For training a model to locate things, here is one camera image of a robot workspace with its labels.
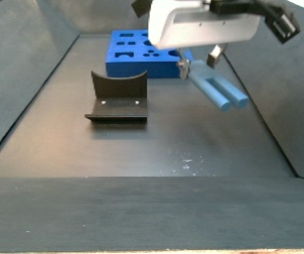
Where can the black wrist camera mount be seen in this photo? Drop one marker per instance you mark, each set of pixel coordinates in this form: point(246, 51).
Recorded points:
point(278, 19)

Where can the light blue square-circle object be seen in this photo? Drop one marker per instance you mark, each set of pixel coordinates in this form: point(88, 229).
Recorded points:
point(215, 87)

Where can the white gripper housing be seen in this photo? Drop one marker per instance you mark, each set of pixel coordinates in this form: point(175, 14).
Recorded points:
point(183, 23)

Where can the black curved fixture cradle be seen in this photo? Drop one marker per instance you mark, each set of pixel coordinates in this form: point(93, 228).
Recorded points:
point(120, 98)

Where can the blue foam shape block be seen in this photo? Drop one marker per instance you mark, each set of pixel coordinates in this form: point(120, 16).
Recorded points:
point(131, 55)

